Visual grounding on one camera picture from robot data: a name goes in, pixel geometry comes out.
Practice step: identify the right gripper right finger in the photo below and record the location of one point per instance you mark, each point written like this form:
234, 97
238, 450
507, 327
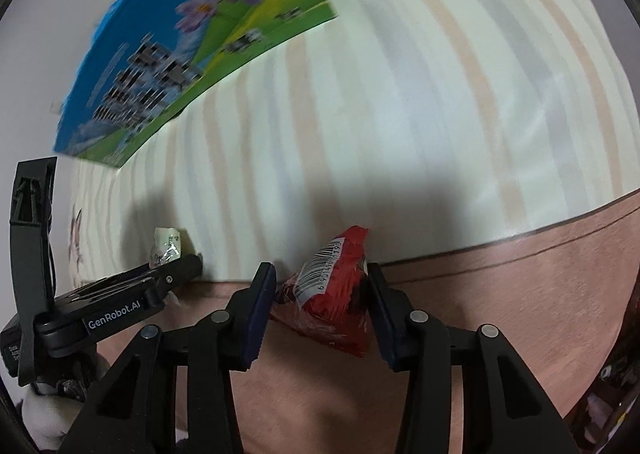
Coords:
505, 409

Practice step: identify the clear small candy packet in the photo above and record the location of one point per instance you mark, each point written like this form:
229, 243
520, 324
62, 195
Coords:
166, 247

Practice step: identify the cat print cushion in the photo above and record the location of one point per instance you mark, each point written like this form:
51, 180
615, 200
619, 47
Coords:
74, 244

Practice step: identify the striped cream blanket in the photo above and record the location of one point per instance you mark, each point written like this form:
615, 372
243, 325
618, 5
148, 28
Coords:
517, 111

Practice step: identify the blue cardboard snack box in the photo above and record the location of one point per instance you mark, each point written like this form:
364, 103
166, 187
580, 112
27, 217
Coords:
150, 58

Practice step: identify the red triangular snack packet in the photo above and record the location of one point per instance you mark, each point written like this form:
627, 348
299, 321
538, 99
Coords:
323, 301

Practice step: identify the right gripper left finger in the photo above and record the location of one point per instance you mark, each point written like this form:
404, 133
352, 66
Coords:
133, 409

